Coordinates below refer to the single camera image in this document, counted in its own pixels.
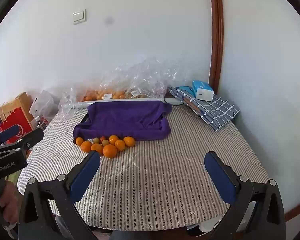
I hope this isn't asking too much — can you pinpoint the small bottle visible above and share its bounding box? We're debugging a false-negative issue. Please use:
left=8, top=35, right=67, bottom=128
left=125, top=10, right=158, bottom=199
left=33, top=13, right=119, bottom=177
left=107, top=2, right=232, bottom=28
left=35, top=116, right=49, bottom=130

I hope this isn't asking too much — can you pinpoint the clear bag of longans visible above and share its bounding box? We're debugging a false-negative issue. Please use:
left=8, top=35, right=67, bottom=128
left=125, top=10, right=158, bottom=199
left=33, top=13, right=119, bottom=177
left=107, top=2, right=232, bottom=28
left=125, top=57, right=165, bottom=99

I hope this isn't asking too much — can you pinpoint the blue and white tissue pack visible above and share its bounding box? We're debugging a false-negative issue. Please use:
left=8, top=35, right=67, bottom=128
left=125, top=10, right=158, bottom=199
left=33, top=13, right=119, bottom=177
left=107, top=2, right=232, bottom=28
left=192, top=80, right=215, bottom=102

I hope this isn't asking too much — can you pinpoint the person's left hand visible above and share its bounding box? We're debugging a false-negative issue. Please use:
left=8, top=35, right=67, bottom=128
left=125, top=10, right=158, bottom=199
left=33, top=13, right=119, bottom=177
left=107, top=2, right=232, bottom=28
left=0, top=185, right=19, bottom=224

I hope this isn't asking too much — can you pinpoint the black and white round object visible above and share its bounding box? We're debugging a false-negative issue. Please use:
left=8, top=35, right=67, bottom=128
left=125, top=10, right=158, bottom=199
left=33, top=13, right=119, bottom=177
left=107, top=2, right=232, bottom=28
left=163, top=92, right=184, bottom=106

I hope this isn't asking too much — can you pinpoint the red gift bag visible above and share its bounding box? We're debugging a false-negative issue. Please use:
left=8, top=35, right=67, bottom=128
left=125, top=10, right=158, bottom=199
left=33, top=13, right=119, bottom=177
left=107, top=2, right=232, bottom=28
left=0, top=107, right=34, bottom=143

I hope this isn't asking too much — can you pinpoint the white wall switch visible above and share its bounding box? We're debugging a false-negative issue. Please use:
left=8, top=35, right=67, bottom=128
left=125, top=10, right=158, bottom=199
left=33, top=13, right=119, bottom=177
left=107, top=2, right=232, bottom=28
left=73, top=9, right=87, bottom=25

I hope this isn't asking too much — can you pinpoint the large orange mandarin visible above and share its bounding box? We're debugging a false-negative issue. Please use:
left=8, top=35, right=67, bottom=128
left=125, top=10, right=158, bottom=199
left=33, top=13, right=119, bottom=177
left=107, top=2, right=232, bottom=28
left=81, top=141, right=93, bottom=153
left=91, top=143, right=104, bottom=155
left=103, top=144, right=118, bottom=158

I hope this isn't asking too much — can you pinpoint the brown paper bag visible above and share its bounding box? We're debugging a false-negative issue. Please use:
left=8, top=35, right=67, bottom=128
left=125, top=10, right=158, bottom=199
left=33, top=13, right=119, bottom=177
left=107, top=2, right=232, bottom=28
left=0, top=92, right=34, bottom=125

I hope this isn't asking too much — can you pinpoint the clear bag of mandarins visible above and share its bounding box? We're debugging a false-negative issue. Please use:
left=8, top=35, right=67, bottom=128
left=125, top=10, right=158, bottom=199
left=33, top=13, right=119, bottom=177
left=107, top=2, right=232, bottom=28
left=76, top=80, right=103, bottom=103

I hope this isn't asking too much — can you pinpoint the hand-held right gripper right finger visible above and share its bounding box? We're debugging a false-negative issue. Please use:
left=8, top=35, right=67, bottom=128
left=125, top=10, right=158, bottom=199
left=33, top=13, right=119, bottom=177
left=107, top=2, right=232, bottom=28
left=204, top=151, right=287, bottom=240

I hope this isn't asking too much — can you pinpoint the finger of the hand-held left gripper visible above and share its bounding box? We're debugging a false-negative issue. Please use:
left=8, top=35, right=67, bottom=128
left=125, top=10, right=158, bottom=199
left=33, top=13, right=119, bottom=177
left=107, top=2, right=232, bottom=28
left=0, top=129, right=44, bottom=159
left=0, top=124, right=20, bottom=147

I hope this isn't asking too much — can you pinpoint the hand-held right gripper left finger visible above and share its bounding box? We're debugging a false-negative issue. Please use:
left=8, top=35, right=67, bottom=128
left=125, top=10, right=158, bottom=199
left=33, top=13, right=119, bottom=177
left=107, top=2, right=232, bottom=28
left=17, top=151, right=102, bottom=240

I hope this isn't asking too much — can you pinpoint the purple towel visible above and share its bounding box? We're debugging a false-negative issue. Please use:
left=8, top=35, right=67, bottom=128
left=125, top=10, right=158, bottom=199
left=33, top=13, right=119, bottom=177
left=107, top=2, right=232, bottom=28
left=73, top=100, right=172, bottom=142

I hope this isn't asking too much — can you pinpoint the blue checkered folded cloth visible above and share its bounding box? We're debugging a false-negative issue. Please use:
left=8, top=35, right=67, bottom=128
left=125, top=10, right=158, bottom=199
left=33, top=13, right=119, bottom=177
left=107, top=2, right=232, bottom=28
left=170, top=86, right=240, bottom=132

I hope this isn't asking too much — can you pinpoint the empty clear plastic bag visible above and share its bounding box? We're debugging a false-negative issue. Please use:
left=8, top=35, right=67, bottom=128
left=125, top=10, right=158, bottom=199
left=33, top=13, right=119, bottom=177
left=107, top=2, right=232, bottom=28
left=58, top=87, right=78, bottom=120

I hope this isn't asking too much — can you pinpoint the white plastic bag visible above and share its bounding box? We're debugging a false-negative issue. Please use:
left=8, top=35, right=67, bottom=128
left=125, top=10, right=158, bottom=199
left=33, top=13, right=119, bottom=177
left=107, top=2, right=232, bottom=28
left=29, top=89, right=59, bottom=123

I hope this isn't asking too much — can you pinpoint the wooden door frame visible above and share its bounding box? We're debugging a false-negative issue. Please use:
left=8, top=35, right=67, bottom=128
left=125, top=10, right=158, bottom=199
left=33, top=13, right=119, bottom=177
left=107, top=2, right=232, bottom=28
left=207, top=0, right=224, bottom=92

